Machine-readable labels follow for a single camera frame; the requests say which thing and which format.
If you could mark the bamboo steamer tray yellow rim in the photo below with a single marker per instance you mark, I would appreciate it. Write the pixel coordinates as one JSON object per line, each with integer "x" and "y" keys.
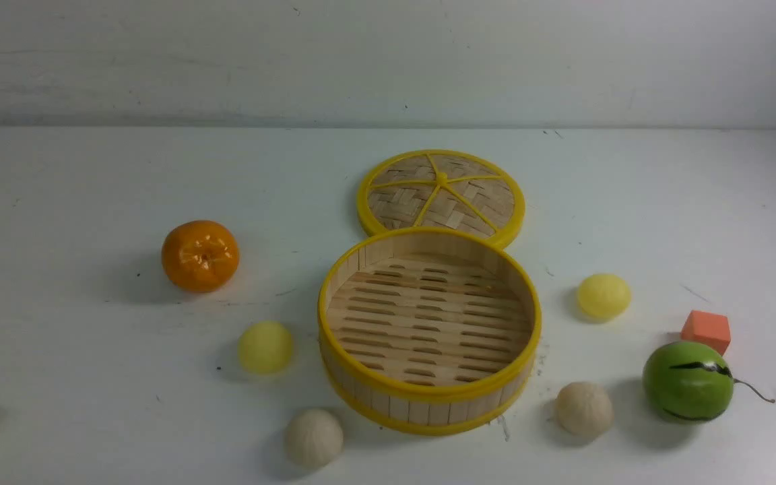
{"x": 428, "y": 331}

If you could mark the yellow bun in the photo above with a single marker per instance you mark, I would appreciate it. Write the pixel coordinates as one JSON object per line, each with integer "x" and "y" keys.
{"x": 265, "y": 348}
{"x": 603, "y": 296}

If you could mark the orange foam cube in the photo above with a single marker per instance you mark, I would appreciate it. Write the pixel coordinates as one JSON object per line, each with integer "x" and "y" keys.
{"x": 707, "y": 328}

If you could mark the woven bamboo steamer lid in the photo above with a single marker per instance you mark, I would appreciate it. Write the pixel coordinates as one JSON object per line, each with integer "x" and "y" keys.
{"x": 442, "y": 189}

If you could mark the orange toy mandarin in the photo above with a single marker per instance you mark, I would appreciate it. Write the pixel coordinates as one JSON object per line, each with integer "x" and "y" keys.
{"x": 200, "y": 256}

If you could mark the green toy watermelon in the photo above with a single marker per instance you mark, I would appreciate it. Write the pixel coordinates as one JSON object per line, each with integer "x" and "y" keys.
{"x": 690, "y": 383}

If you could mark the white bun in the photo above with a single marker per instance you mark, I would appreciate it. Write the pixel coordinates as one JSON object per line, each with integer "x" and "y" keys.
{"x": 313, "y": 439}
{"x": 584, "y": 410}

